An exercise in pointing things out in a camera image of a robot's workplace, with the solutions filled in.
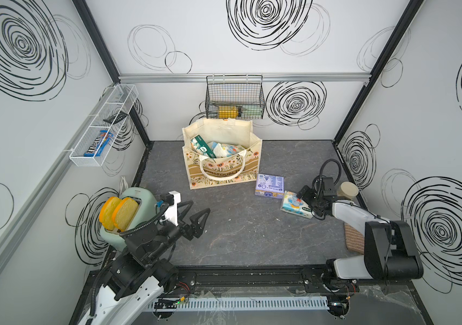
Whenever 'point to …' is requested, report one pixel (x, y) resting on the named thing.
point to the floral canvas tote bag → (240, 166)
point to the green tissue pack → (200, 146)
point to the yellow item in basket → (225, 112)
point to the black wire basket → (235, 96)
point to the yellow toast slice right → (124, 213)
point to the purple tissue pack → (269, 186)
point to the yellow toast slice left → (106, 214)
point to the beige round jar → (347, 189)
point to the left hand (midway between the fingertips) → (200, 207)
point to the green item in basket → (251, 111)
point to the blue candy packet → (94, 146)
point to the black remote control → (120, 116)
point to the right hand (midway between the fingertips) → (306, 197)
